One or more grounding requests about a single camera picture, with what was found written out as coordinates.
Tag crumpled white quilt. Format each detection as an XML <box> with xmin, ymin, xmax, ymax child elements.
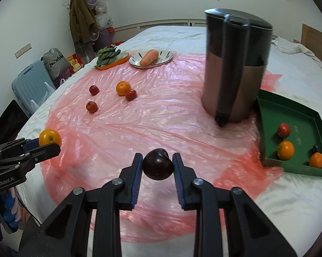
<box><xmin>271</xmin><ymin>36</ymin><xmax>322</xmax><ymax>75</ymax></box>

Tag white plastic bag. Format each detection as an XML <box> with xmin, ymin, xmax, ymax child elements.
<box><xmin>30</xmin><ymin>82</ymin><xmax>55</xmax><ymax>110</ymax></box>

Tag wooden headboard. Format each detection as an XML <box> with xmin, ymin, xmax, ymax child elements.
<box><xmin>300</xmin><ymin>24</ymin><xmax>322</xmax><ymax>57</ymax></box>

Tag pink plastic sheet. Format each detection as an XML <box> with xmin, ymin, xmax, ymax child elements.
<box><xmin>40</xmin><ymin>54</ymin><xmax>285</xmax><ymax>243</ymax></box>

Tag green tray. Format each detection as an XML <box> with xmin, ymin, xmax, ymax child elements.
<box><xmin>256</xmin><ymin>89</ymin><xmax>322</xmax><ymax>178</ymax></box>

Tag light blue suitcase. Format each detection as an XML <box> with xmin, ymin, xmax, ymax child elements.
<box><xmin>11</xmin><ymin>60</ymin><xmax>57</xmax><ymax>118</ymax></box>

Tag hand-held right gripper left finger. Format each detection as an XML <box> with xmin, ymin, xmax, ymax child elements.
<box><xmin>38</xmin><ymin>152</ymin><xmax>144</xmax><ymax>257</ymax></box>

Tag white striped plate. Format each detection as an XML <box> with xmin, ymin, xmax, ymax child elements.
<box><xmin>129</xmin><ymin>49</ymin><xmax>174</xmax><ymax>69</ymax></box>

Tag black and copper kettle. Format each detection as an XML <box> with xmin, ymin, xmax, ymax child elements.
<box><xmin>201</xmin><ymin>8</ymin><xmax>274</xmax><ymax>127</ymax></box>

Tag orange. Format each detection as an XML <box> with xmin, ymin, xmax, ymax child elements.
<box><xmin>277</xmin><ymin>141</ymin><xmax>295</xmax><ymax>160</ymax></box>
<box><xmin>38</xmin><ymin>129</ymin><xmax>62</xmax><ymax>148</ymax></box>
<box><xmin>116</xmin><ymin>81</ymin><xmax>131</xmax><ymax>96</ymax></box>
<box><xmin>309</xmin><ymin>152</ymin><xmax>322</xmax><ymax>168</ymax></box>

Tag black cable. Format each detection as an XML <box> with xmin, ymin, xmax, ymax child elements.
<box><xmin>16</xmin><ymin>190</ymin><xmax>43</xmax><ymax>225</ymax></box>

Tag clear plastic bags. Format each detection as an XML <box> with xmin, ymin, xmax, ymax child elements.
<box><xmin>95</xmin><ymin>1</ymin><xmax>113</xmax><ymax>28</ymax></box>

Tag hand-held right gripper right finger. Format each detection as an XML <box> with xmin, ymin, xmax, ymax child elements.
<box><xmin>172</xmin><ymin>152</ymin><xmax>298</xmax><ymax>257</ymax></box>

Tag person's left hand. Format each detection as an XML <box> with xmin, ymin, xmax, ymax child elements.
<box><xmin>0</xmin><ymin>190</ymin><xmax>21</xmax><ymax>229</ymax></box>

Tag wall switches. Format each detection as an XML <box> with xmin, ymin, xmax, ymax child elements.
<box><xmin>15</xmin><ymin>42</ymin><xmax>32</xmax><ymax>58</ymax></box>

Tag dark fringed scarf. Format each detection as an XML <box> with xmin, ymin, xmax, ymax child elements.
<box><xmin>74</xmin><ymin>41</ymin><xmax>93</xmax><ymax>59</ymax></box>

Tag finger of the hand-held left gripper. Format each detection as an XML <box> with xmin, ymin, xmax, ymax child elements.
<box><xmin>0</xmin><ymin>137</ymin><xmax>41</xmax><ymax>159</ymax></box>
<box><xmin>0</xmin><ymin>142</ymin><xmax>62</xmax><ymax>173</ymax></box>

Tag carrot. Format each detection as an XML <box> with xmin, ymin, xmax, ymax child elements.
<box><xmin>139</xmin><ymin>49</ymin><xmax>159</xmax><ymax>66</ymax></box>

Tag brown coat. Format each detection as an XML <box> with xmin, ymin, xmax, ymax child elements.
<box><xmin>69</xmin><ymin>0</ymin><xmax>99</xmax><ymax>43</ymax></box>

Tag orange plate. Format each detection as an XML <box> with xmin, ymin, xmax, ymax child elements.
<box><xmin>95</xmin><ymin>51</ymin><xmax>130</xmax><ymax>70</ymax></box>

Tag yellow and red boxes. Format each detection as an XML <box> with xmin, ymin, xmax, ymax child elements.
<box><xmin>66</xmin><ymin>54</ymin><xmax>85</xmax><ymax>73</ymax></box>

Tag grey drawstring bag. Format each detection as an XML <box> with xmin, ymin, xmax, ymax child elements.
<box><xmin>41</xmin><ymin>48</ymin><xmax>70</xmax><ymax>80</ymax></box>

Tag bok choy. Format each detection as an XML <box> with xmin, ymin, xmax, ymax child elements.
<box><xmin>94</xmin><ymin>46</ymin><xmax>121</xmax><ymax>67</ymax></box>

